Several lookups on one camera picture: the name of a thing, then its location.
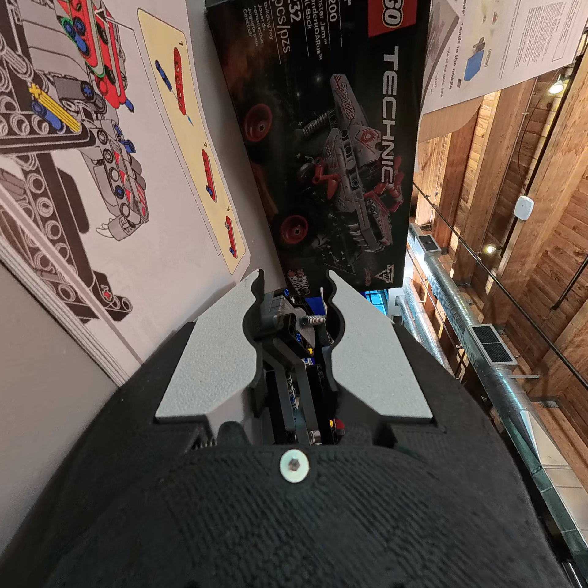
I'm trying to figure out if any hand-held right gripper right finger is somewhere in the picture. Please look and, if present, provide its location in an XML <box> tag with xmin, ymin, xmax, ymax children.
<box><xmin>324</xmin><ymin>269</ymin><xmax>434</xmax><ymax>425</ymax></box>

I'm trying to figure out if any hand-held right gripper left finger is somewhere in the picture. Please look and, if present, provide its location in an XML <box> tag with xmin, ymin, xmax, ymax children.
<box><xmin>155</xmin><ymin>269</ymin><xmax>269</xmax><ymax>425</ymax></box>

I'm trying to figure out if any grey black toy model assembly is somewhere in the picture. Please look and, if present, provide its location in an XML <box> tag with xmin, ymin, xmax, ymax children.
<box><xmin>250</xmin><ymin>287</ymin><xmax>345</xmax><ymax>446</ymax></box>

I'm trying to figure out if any thin black ceiling rod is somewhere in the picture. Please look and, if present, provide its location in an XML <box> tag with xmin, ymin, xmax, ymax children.
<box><xmin>412</xmin><ymin>180</ymin><xmax>588</xmax><ymax>391</ymax></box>

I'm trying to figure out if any building instruction booklet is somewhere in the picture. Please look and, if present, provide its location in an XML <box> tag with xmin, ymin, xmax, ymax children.
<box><xmin>0</xmin><ymin>0</ymin><xmax>251</xmax><ymax>386</ymax></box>

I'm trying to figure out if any black toy set box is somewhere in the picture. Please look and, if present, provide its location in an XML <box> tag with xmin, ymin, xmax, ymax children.
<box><xmin>204</xmin><ymin>0</ymin><xmax>432</xmax><ymax>292</ymax></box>

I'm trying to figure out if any dark steel beam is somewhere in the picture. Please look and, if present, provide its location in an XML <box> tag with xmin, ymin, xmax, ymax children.
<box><xmin>498</xmin><ymin>413</ymin><xmax>588</xmax><ymax>588</ymax></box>

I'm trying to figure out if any white printed paper sheet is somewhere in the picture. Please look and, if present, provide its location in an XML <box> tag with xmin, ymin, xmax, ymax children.
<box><xmin>420</xmin><ymin>0</ymin><xmax>588</xmax><ymax>115</ymax></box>

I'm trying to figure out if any small metal air duct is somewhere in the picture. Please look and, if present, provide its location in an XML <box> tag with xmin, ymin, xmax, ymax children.
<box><xmin>395</xmin><ymin>280</ymin><xmax>460</xmax><ymax>379</ymax></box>

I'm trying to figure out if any large metal air duct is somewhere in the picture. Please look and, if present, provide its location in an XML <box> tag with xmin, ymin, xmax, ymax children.
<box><xmin>406</xmin><ymin>225</ymin><xmax>559</xmax><ymax>442</ymax></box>

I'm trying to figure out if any large duct vent grille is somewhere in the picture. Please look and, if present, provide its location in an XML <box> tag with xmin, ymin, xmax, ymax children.
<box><xmin>466</xmin><ymin>324</ymin><xmax>517</xmax><ymax>366</ymax></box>

